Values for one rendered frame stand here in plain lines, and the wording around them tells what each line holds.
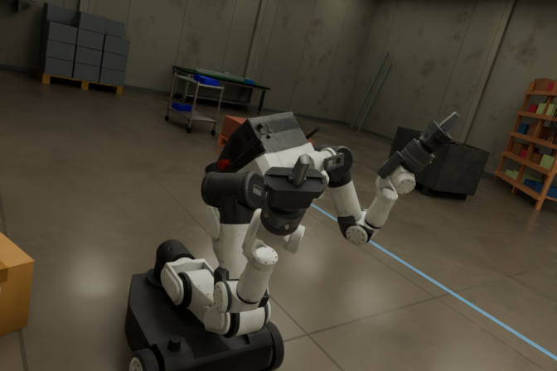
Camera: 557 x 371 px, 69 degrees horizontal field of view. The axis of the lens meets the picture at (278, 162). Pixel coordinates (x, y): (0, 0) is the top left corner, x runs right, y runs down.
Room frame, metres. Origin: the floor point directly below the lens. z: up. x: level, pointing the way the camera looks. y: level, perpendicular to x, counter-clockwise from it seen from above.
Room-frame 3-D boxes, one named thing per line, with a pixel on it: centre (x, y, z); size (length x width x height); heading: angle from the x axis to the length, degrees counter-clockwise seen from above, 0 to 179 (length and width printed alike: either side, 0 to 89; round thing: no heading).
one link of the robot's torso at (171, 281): (1.57, 0.24, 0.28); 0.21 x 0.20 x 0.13; 40
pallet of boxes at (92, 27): (7.70, 4.07, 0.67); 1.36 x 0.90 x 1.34; 130
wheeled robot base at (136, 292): (1.54, 0.22, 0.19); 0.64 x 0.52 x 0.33; 40
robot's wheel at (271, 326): (1.52, -0.14, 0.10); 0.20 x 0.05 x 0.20; 40
